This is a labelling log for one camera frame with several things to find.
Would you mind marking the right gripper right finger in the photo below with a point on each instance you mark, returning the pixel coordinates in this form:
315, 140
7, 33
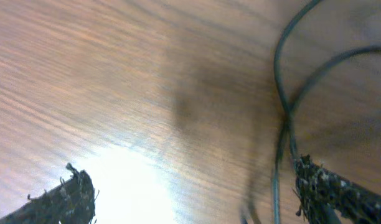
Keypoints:
321, 191

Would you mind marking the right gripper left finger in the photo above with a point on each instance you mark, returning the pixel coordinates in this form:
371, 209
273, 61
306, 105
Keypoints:
71, 202

